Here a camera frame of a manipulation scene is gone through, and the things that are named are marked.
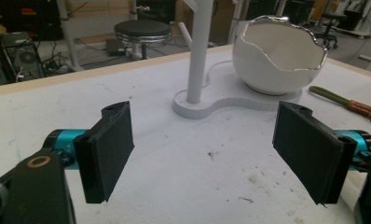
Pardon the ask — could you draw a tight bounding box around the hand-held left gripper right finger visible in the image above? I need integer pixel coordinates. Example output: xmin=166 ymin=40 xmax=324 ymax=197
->
xmin=271 ymin=100 xmax=371 ymax=206

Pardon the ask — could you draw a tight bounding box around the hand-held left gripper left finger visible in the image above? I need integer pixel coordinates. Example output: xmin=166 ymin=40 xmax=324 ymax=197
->
xmin=43 ymin=100 xmax=135 ymax=204

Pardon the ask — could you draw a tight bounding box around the white eggshell-shaped bowl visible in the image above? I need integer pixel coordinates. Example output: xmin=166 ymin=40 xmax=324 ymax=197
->
xmin=232 ymin=14 xmax=329 ymax=96

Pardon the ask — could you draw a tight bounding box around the white metal table leg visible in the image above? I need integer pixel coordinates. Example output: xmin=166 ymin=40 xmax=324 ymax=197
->
xmin=56 ymin=0 xmax=85 ymax=73

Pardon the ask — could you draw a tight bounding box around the black round stool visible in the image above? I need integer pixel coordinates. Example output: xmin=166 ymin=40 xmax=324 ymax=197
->
xmin=114 ymin=20 xmax=172 ymax=60

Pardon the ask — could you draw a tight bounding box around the black office chair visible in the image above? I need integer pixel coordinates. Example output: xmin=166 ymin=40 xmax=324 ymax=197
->
xmin=313 ymin=11 xmax=349 ymax=50

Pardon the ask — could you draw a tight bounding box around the black computer tower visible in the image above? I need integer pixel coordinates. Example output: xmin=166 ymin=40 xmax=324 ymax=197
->
xmin=0 ymin=31 xmax=46 ymax=88

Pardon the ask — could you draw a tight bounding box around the green and orange handled tool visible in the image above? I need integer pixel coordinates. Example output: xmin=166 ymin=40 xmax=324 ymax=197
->
xmin=309 ymin=85 xmax=371 ymax=125

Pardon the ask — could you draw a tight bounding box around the white stand with post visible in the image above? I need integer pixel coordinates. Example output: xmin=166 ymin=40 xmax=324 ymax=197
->
xmin=172 ymin=0 xmax=303 ymax=120

